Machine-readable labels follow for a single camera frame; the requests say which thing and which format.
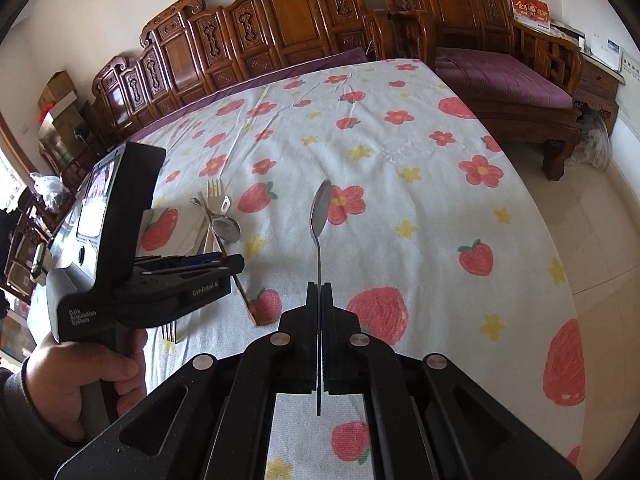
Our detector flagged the red desk calendar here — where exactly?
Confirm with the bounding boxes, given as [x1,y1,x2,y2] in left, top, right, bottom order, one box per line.
[510,0,552,28]

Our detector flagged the white plastic bag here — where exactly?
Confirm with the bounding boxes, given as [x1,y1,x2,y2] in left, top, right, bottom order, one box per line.
[30,172,68,211]

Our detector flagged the carved wooden sofa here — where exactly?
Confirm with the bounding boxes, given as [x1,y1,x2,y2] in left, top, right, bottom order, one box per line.
[90,0,396,151]

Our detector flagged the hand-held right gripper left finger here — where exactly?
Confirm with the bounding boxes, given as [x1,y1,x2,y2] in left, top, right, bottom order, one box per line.
[54,282,321,480]

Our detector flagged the wooden side table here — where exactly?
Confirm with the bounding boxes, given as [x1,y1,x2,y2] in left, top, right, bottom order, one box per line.
[575,52,623,131]

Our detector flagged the clear plastic bag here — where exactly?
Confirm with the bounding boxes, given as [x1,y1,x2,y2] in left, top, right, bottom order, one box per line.
[575,110,612,171]

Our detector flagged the metal spoon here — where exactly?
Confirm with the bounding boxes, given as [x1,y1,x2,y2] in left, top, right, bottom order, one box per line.
[212,215,262,328]
[310,180,333,416]

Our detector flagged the white router box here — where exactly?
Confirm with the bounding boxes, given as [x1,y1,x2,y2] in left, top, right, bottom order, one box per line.
[587,32,623,68]

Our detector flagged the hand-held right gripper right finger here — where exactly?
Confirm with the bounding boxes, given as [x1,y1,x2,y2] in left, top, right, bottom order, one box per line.
[320,282,583,480]

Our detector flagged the cream plastic fork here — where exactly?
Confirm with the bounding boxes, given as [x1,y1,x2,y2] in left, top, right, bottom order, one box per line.
[197,179,225,257]

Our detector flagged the purple armchair cushion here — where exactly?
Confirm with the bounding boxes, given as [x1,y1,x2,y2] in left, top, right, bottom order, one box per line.
[435,47,575,109]

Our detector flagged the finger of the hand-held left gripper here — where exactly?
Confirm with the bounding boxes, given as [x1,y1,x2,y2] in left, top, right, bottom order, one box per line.
[131,254,246,330]

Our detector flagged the person's left hand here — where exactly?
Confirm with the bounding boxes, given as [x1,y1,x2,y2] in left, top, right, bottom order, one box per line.
[20,331,148,439]

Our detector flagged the white wall poster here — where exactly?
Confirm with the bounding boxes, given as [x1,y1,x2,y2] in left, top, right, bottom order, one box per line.
[617,67,640,133]

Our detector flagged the floral strawberry tablecloth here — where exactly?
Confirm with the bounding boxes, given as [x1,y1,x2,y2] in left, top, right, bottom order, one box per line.
[127,57,586,480]

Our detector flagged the person's left forearm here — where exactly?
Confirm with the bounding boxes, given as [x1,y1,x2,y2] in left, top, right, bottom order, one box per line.
[0,367,116,480]

